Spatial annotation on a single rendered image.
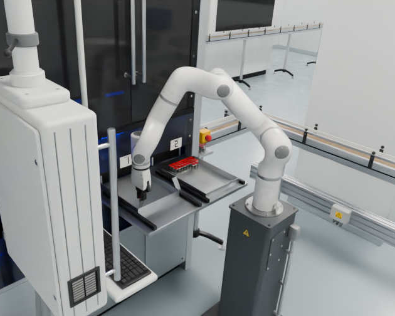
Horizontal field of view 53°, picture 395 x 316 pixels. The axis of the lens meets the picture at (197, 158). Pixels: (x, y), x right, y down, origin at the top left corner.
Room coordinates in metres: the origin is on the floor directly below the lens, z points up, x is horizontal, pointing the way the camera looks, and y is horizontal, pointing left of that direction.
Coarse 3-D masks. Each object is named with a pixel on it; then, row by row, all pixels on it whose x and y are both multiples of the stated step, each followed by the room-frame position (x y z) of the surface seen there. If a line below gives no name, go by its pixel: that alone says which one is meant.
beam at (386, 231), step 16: (288, 176) 2.60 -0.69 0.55; (288, 192) 2.52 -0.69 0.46; (304, 192) 2.43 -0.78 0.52; (320, 192) 2.39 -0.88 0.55; (320, 208) 2.34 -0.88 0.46; (352, 208) 2.22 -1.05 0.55; (352, 224) 2.18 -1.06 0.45; (368, 224) 2.11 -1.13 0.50; (384, 224) 2.05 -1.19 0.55; (384, 240) 2.03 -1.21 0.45
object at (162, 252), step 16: (176, 224) 2.05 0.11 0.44; (128, 240) 1.78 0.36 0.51; (144, 240) 1.86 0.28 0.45; (160, 240) 1.95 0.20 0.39; (176, 240) 2.06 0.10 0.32; (144, 256) 1.86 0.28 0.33; (160, 256) 1.96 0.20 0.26; (176, 256) 2.06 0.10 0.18; (160, 272) 1.96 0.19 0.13; (16, 288) 1.32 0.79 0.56; (32, 288) 1.37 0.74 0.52; (0, 304) 1.26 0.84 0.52; (16, 304) 1.31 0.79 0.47; (32, 304) 1.36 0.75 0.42; (112, 304) 1.69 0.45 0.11
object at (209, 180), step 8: (200, 160) 2.07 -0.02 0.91; (200, 168) 2.01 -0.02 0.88; (208, 168) 2.02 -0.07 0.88; (216, 168) 1.98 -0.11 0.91; (176, 176) 1.84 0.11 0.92; (184, 176) 1.90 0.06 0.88; (192, 176) 1.91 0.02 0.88; (200, 176) 1.91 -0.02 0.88; (208, 176) 1.92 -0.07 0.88; (216, 176) 1.93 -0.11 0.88; (224, 176) 1.93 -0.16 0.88; (232, 176) 1.90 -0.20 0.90; (184, 184) 1.79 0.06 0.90; (192, 184) 1.82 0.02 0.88; (200, 184) 1.82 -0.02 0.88; (208, 184) 1.83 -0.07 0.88; (216, 184) 1.84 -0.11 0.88; (224, 184) 1.78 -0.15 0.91; (232, 184) 1.83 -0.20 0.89; (200, 192) 1.71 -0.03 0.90; (208, 192) 1.69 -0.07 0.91; (216, 192) 1.74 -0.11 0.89
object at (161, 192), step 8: (128, 176) 1.86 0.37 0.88; (152, 176) 1.83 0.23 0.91; (104, 184) 1.76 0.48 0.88; (120, 184) 1.77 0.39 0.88; (128, 184) 1.78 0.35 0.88; (152, 184) 1.79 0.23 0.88; (160, 184) 1.79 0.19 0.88; (168, 184) 1.75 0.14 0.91; (120, 192) 1.69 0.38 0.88; (128, 192) 1.70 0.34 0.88; (136, 192) 1.70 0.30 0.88; (152, 192) 1.71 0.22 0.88; (160, 192) 1.72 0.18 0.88; (168, 192) 1.72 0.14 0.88; (176, 192) 1.68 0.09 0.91; (120, 200) 1.60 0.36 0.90; (128, 200) 1.63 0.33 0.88; (136, 200) 1.63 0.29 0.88; (144, 200) 1.64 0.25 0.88; (152, 200) 1.64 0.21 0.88; (160, 200) 1.60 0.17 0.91; (168, 200) 1.64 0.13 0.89; (136, 208) 1.52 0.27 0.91; (144, 208) 1.53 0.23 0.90; (152, 208) 1.57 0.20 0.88
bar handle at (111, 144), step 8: (112, 128) 1.10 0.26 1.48; (112, 136) 1.08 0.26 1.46; (104, 144) 1.07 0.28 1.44; (112, 144) 1.08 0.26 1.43; (112, 152) 1.08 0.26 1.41; (112, 160) 1.08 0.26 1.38; (112, 168) 1.08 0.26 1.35; (112, 176) 1.08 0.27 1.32; (112, 184) 1.08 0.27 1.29; (112, 192) 1.08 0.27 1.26; (112, 200) 1.08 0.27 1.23; (112, 208) 1.08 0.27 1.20; (112, 216) 1.08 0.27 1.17; (112, 224) 1.08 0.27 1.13; (112, 232) 1.09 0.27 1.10; (112, 240) 1.09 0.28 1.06; (112, 272) 1.07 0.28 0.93
